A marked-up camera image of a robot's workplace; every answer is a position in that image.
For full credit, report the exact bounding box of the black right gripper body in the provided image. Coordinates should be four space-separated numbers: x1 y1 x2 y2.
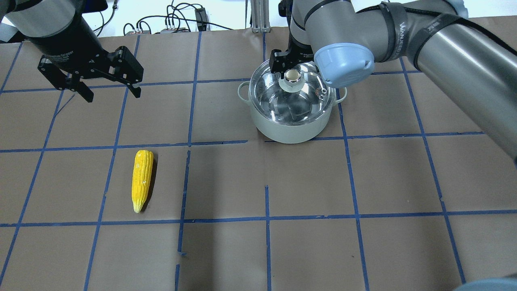
283 16 314 65

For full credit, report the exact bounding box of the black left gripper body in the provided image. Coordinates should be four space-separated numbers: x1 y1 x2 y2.
28 13 144 86

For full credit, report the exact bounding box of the glass pot lid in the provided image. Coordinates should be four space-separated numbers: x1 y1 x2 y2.
248 61 338 126

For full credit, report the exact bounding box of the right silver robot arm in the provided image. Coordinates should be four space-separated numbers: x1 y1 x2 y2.
269 0 517 160

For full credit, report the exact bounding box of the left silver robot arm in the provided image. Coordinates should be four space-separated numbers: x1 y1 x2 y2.
1 0 144 103

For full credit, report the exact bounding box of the yellow corn cob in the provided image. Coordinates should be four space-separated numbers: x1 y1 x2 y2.
131 150 154 213

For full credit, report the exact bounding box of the pale green cooking pot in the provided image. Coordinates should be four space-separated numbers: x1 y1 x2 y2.
237 61 347 144

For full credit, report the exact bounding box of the black power adapter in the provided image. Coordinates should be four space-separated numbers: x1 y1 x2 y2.
194 8 208 32

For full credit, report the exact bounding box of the aluminium frame post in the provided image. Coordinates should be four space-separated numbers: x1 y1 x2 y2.
250 0 270 33

